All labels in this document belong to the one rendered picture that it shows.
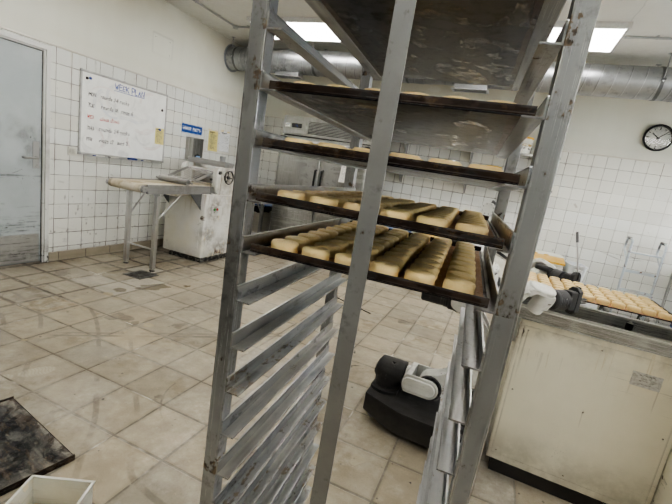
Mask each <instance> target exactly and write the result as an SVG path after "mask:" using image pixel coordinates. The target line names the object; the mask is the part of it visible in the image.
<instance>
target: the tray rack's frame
mask: <svg viewBox="0 0 672 504"><path fill-rule="evenodd" d="M278 2H279V0H253V3H252V12H251V22H250V31H249V41H248V50H247V59H246V69H245V78H244V88H243V97H242V107H241V116H240V125H239V135H238V144H237V154H236V163H235V173H234V182H233V191H232V201H231V210H230V220H229V229H228V239H227V248H226V258H225V267H224V276H223V286H222V295H221V305H220V314H219V324H218V333H217V342H216V352H215V361H214V371H213V380H212V390H211V399H210V408H209V418H208V427H207V437H206V446H205V456H204V465H203V475H202V484H201V493H200V503H199V504H212V501H213V499H214V498H215V497H216V496H217V495H218V494H219V492H220V491H221V486H222V477H219V476H217V475H215V474H216V465H217V461H218V460H219V459H220V458H221V457H222V456H223V455H224V454H225V452H226V444H227V437H225V436H223V435H220V430H221V421H222V420H223V419H224V418H225V417H226V416H227V415H228V414H229V413H230V410H231V401H232V395H231V394H228V393H225V386H226V378H227V377H228V376H229V375H231V374H232V373H233V372H235V367H236V359H237V350H234V349H231V348H230V342H231V333H232V332H234V331H235V330H237V329H239V328H240V325H241V316H242V308H243V304H242V303H239V302H235V298H236V289H237V285H239V284H242V283H245V282H246V274H247V265H248V257H249V255H248V254H244V253H241V245H242V236H244V235H249V234H251V232H252V223H253V215H254V206H255V203H253V202H248V201H247V192H248V184H249V183H251V184H257V181H258V172H259V164H260V155H261V149H260V148H256V147H253V139H254V131H255V128H257V129H260V130H264V121H265V113H266V104H267V96H268V94H267V93H265V92H263V91H261V90H259V87H260V78H261V70H264V71H266V72H267V73H269V74H270V70H271V62H272V53H273V45H274V35H273V34H272V33H270V32H269V31H268V30H267V29H266V25H267V16H268V8H271V9H272V10H273V11H274V12H275V13H276V14H277V11H278ZM416 2H417V0H395V6H394V12H393V17H392V23H391V29H390V35H389V41H388V47H387V52H386V58H385V64H384V70H383V76H382V82H381V88H380V93H379V99H378V105H377V111H376V117H375V123H374V129H373V134H372V140H371V146H370V152H369V158H368V164H367V170H366V175H365V181H364V187H363V193H362V199H361V205H360V211H359V216H358V222H357V228H356V234H355V240H354V246H353V252H352V257H351V263H350V269H349V275H348V281H347V287H346V293H345V298H344V304H343V310H342V316H341V322H340V328H339V334H338V339H337V345H336V351H335V357H334V363H333V369H332V375H331V380H330V386H329V392H328V398H327V404H326V410H325V416H324V421H323V427H322V433H321V439H320V445H319V451H318V456H317V462H316V468H315V474H314V480H313V486H312V492H311V497H310V503H309V504H326V501H327V495H328V490H329V484H330V479H331V473H332V468H333V462H334V457H335V451H336V445H337V440H338V434H339V429H340V423H341V418H342V412H343V407H344V401H345V396H346V390H347V385H348V379H349V373H350V368H351V362H352V357H353V351H354V346H355V340H356V335H357V329H358V324H359V318H360V313H361V307H362V301H363V296H364V290H365V285H366V279H367V274H368V268H369V263H370V257H371V252H372V246H373V240H374V235H375V229H376V224H377V218H378V213H379V207H380V202H381V196H382V191H383V185H384V180H385V174H386V168H387V163H388V157H389V152H390V146H391V141H392V135H393V130H394V124H395V119H396V113H397V108H398V102H399V96H400V91H401V85H402V80H403V74H404V69H405V63H406V58H407V52H408V47H409V41H410V36H411V30H412V24H413V19H414V13H415V8H416ZM601 2H602V0H572V1H571V5H570V9H569V13H568V17H567V19H570V20H569V24H568V28H567V32H566V36H565V40H564V44H563V46H562V48H561V50H560V51H559V53H558V57H557V61H556V65H555V69H554V73H553V77H552V81H551V85H550V89H549V93H548V95H550V99H549V103H548V107H547V111H546V115H545V119H544V121H543V122H542V123H541V125H540V129H539V133H538V137H537V141H536V145H535V149H534V153H533V157H532V161H531V165H530V166H533V167H532V171H531V175H530V179H529V183H528V187H527V189H524V193H523V197H522V201H521V205H520V209H519V213H518V217H517V221H516V225H515V229H514V232H516V234H515V238H514V242H513V246H512V250H511V254H508V256H507V260H506V264H505V268H504V272H503V276H502V280H501V284H500V288H499V293H500V298H499V302H498V306H497V310H496V313H495V315H494V314H493V316H492V320H491V324H490V328H489V332H488V336H487V340H486V344H485V357H484V361H483V365H482V369H481V372H478V376H477V380H476V384H475V388H474V392H473V396H472V409H471V413H470V417H469V421H468V425H467V426H466V425H465V428H464V432H463V436H462V440H461V444H460V448H459V460H458V464H457V468H456V472H455V476H452V480H451V484H450V488H449V492H448V496H447V504H469V501H470V497H471V493H472V490H473V486H474V482H475V478H476V474H477V471H478V467H479V463H480V459H481V456H482V452H483V448H484V444H485V440H486V437H487V433H488V429H489V425H490V422H491V418H492V414H493V410H494V406H495V403H496V399H497V395H498V391H499V388H500V384H501V380H502V376H503V372H504V369H505V365H506V361H507V357H508V354H509V350H510V346H511V342H512V338H513V335H514V331H515V327H516V323H517V319H518V316H519V312H520V308H521V304H522V301H523V297H524V293H525V289H526V285H527V282H528V278H529V274H530V270H531V267H532V263H533V259H534V255H535V251H536V248H537V244H538V240H539V236H540V233H541V229H542V225H543V221H544V217H545V214H546V210H547V206H548V202H549V199H550V195H551V191H552V187H553V183H554V180H555V176H556V172H557V168H558V165H559V161H560V157H561V153H562V149H563V146H564V142H565V138H566V134H567V131H568V127H569V123H570V119H571V115H572V112H573V108H574V104H575V100H576V97H577V93H578V89H579V85H580V81H581V78H582V74H583V70H584V66H585V63H586V59H587V55H588V51H589V47H590V44H591V40H592V36H593V32H594V29H595V25H596V21H597V17H598V13H599V10H600V6H601Z"/></svg>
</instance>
